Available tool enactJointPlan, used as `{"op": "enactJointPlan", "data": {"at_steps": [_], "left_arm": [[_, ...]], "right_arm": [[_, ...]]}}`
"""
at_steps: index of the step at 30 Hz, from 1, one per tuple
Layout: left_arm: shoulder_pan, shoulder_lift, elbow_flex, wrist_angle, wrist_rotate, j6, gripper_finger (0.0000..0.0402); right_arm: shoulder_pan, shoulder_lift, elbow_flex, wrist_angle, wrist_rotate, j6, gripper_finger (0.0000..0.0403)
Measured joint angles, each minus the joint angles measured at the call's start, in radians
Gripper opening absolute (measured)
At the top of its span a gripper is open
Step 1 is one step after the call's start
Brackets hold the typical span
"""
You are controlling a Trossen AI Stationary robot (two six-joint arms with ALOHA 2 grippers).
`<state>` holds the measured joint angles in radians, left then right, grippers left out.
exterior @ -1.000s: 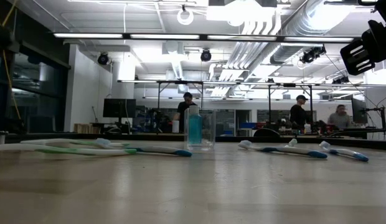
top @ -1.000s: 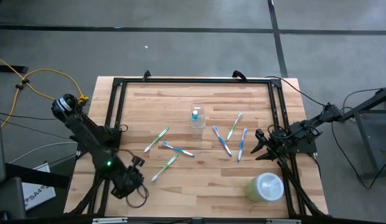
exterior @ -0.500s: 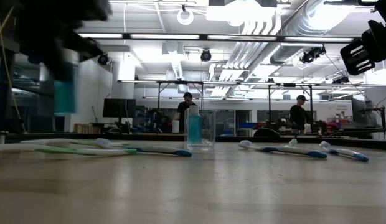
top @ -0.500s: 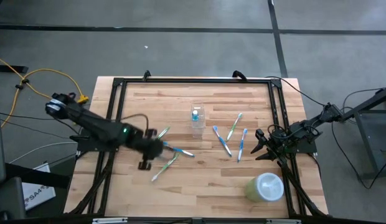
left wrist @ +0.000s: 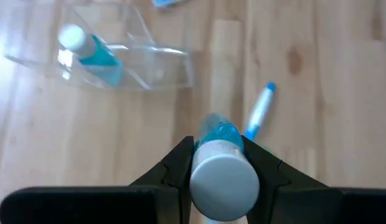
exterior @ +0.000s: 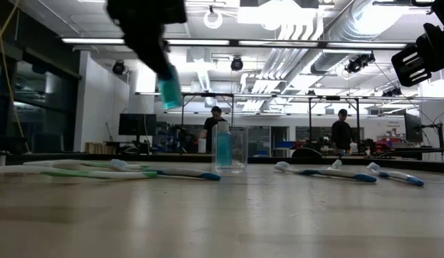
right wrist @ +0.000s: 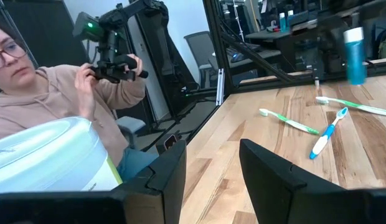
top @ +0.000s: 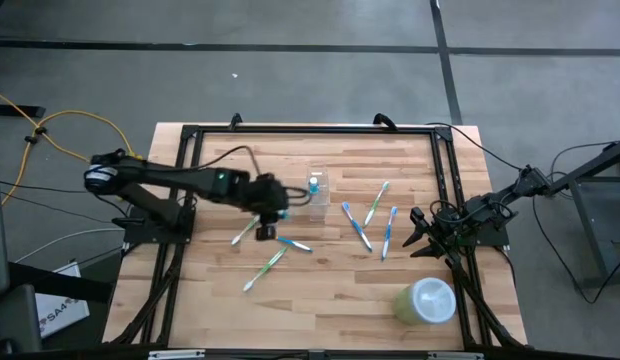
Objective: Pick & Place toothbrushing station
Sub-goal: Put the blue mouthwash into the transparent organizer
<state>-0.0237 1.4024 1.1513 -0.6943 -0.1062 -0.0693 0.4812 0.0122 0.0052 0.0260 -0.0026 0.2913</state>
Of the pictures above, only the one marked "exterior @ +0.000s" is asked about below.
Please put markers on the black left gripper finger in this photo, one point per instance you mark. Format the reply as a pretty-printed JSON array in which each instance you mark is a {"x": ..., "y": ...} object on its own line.
[{"x": 147, "y": 43}]

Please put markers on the blue white toothbrush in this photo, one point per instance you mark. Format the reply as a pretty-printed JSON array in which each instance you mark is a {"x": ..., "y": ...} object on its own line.
[
  {"x": 186, "y": 173},
  {"x": 401, "y": 175},
  {"x": 333, "y": 173}
]

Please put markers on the black monitor on arm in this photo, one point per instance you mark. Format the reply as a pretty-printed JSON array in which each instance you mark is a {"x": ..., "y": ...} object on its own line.
[{"x": 412, "y": 127}]

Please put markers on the silver ventilation ducts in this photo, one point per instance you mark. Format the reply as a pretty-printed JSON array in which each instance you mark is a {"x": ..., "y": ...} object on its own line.
[{"x": 351, "y": 21}]

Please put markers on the black computer monitor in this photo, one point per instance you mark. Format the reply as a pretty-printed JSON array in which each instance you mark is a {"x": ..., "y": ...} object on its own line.
[{"x": 136, "y": 124}]

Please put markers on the person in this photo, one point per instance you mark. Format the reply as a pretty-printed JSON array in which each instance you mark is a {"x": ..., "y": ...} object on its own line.
[
  {"x": 209, "y": 127},
  {"x": 342, "y": 134}
]

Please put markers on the wooden crate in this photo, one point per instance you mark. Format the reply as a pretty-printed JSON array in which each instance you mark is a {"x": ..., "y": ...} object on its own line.
[{"x": 100, "y": 148}]

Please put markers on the white paper roll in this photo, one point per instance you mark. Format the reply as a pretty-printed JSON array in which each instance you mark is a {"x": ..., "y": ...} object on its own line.
[{"x": 202, "y": 145}]

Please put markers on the long overhead light bar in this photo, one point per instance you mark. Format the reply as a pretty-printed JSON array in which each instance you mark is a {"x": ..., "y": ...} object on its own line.
[{"x": 279, "y": 43}]

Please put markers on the clear acrylic holder box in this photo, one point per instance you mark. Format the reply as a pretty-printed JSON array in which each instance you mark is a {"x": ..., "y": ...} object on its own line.
[{"x": 240, "y": 150}]

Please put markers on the small white cylinder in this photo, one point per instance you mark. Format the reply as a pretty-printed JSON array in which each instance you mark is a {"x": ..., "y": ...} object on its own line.
[{"x": 2, "y": 158}]

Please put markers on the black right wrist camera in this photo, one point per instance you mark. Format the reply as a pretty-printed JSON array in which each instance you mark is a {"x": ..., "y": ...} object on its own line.
[{"x": 443, "y": 12}]

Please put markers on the black ceiling camera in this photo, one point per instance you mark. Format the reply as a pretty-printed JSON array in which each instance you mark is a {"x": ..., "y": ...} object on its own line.
[
  {"x": 118, "y": 67},
  {"x": 236, "y": 63},
  {"x": 358, "y": 62}
]

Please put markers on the black overhead truss frame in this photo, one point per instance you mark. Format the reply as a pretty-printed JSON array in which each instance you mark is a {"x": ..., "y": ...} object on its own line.
[{"x": 207, "y": 94}]

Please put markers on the black aluminium table frame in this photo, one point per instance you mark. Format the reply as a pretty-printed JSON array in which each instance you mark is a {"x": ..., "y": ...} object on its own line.
[{"x": 82, "y": 157}]

